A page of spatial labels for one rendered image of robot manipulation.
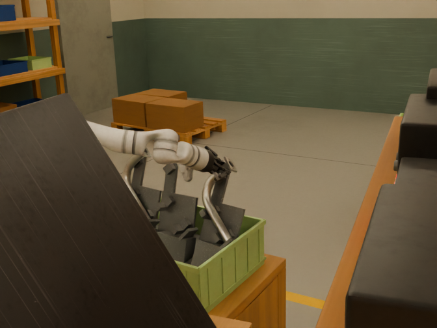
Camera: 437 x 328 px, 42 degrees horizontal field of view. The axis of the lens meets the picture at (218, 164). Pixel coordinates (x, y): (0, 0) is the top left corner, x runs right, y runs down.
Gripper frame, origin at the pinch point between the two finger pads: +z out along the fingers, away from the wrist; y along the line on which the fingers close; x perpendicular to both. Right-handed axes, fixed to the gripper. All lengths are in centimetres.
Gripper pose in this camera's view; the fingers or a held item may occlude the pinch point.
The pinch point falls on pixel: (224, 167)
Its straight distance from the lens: 192.7
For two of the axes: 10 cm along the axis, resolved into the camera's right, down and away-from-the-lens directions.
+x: -7.4, 5.7, 3.7
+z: 5.6, 2.1, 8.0
